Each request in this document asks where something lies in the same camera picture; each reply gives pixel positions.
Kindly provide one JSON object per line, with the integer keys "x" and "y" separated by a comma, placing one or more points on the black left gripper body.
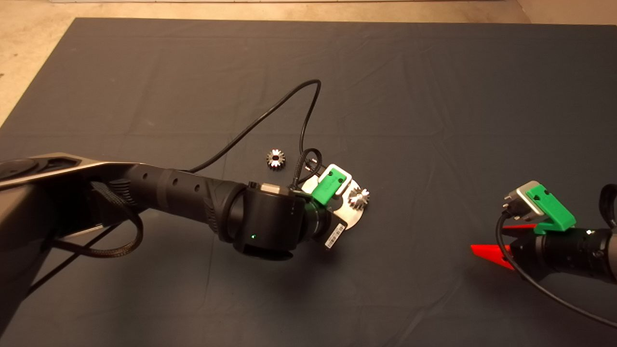
{"x": 325, "y": 224}

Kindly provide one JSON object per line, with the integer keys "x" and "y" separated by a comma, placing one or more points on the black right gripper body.
{"x": 559, "y": 253}

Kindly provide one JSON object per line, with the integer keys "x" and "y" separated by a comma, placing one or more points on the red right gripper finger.
{"x": 520, "y": 229}
{"x": 496, "y": 254}

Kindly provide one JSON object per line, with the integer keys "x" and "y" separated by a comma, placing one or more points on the small steel planetary gear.
{"x": 279, "y": 164}
{"x": 359, "y": 200}

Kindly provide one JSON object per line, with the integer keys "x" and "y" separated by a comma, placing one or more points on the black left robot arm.
{"x": 183, "y": 197}

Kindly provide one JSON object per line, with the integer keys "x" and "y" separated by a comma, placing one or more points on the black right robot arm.
{"x": 614, "y": 255}

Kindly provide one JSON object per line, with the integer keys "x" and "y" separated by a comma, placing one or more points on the round metal carrier plate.
{"x": 351, "y": 219}

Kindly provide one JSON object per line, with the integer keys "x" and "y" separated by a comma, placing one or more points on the dark grey table cloth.
{"x": 434, "y": 96}

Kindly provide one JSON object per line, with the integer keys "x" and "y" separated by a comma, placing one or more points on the silver right camera box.
{"x": 525, "y": 202}

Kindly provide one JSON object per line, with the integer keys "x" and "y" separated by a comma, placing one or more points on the silver camera box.
{"x": 348, "y": 185}
{"x": 525, "y": 202}

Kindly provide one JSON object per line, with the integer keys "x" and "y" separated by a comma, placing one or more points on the green right camera mount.
{"x": 552, "y": 207}

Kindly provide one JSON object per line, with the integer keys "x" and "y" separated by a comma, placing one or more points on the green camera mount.
{"x": 552, "y": 207}
{"x": 328, "y": 185}

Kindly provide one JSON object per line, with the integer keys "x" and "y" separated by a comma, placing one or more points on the green left camera mount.
{"x": 328, "y": 185}

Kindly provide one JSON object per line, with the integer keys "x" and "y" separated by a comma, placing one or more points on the silver left camera box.
{"x": 348, "y": 185}

